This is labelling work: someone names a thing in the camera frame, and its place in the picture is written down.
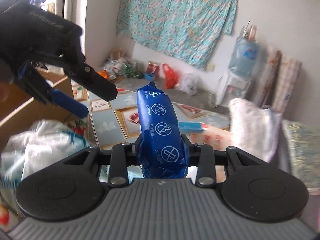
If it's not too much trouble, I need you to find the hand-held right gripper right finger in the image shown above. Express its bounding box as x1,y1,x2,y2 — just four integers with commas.
181,134,262,188

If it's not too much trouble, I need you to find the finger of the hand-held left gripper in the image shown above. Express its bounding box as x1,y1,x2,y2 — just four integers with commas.
60,44,118,102
16,61,89,119

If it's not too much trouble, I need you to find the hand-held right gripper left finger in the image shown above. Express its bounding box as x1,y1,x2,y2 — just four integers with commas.
64,134,144,188

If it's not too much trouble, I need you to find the blue wet wipes pack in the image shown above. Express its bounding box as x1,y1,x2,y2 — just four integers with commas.
136,81,189,180

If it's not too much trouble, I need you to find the brown cardboard box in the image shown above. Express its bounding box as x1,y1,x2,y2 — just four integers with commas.
0,65,75,153

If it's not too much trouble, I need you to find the teal small box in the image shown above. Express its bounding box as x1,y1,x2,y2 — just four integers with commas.
178,121,204,133

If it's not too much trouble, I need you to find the white printed plastic bag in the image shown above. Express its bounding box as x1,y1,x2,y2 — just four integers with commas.
104,57,128,77

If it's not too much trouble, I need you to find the pink tissue packet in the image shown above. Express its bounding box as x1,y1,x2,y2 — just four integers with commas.
190,124,233,151

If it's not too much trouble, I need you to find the white green plastic bag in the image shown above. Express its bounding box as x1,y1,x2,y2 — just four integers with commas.
0,119,88,182

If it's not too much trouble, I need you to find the beige curtain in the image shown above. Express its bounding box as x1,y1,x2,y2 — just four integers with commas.
56,0,90,70

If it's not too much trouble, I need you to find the red packet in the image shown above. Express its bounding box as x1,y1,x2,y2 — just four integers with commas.
147,63,160,77

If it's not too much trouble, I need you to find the white fluffy towel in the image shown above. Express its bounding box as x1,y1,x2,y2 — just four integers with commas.
229,98,270,161

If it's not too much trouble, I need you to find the red plastic bag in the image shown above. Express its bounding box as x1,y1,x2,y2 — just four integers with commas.
162,63,179,89

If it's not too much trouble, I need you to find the white water dispenser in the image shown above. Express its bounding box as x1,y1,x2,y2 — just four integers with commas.
216,71,253,106

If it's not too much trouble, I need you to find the teal floral cloth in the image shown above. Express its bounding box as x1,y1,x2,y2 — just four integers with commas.
116,0,240,70

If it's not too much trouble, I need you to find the blue water jug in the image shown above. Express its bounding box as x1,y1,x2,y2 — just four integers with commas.
229,36,260,78

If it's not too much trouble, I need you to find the patterned rolled mat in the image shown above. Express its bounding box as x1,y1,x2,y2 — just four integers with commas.
259,46,282,108

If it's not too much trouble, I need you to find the patterned green cloth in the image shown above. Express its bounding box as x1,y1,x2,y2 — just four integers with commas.
282,120,320,188

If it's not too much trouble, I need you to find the plaid leaning mat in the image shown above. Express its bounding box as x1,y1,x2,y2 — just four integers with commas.
272,57,302,113

